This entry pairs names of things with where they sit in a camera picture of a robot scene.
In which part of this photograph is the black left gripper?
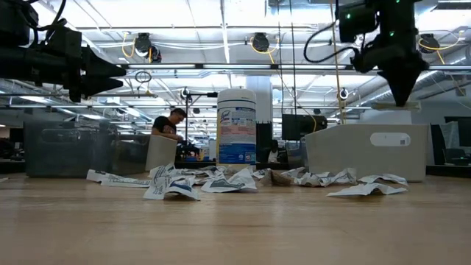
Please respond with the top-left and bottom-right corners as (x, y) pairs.
(38, 46), (127, 104)

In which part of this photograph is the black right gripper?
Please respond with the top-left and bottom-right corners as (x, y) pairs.
(351, 35), (430, 107)

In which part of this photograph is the ceiling light strip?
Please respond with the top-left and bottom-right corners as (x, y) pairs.
(127, 63), (198, 70)
(202, 63), (273, 70)

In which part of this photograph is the person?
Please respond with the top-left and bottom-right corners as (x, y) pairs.
(267, 138), (280, 163)
(150, 107), (188, 143)

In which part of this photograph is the grey translucent plastic bin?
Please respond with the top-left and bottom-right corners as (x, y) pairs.
(24, 120), (152, 178)
(286, 139), (308, 170)

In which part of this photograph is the white plastic bin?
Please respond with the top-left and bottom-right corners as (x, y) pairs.
(304, 123), (431, 183)
(144, 134), (178, 173)

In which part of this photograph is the black pole stand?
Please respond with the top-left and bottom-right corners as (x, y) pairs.
(185, 91), (219, 148)

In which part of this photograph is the black monitor on stand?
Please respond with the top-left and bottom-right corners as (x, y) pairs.
(281, 113), (328, 141)

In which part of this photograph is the Lysol wipes canister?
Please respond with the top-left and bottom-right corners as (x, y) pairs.
(216, 88), (258, 171)

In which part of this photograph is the black tall tower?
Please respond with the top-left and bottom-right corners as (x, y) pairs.
(256, 121), (274, 163)

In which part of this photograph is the black cable loop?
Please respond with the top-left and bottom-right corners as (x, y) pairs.
(134, 70), (152, 84)

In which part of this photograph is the silver ventilation duct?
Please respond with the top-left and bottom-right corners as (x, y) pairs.
(345, 43), (471, 108)

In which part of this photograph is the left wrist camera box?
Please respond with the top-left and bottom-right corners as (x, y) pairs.
(46, 26), (84, 56)

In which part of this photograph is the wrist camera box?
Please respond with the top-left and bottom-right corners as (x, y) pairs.
(337, 1), (380, 44)
(46, 26), (84, 56)

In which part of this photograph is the yellow hanging cable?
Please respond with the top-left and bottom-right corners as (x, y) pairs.
(330, 0), (347, 125)

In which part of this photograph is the black left camera cable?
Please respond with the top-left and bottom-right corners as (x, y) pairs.
(16, 0), (69, 36)

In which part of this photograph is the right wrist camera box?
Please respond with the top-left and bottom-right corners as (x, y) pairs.
(337, 1), (380, 44)

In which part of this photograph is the black hanging cable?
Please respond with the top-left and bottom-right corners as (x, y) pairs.
(276, 0), (283, 124)
(289, 0), (297, 116)

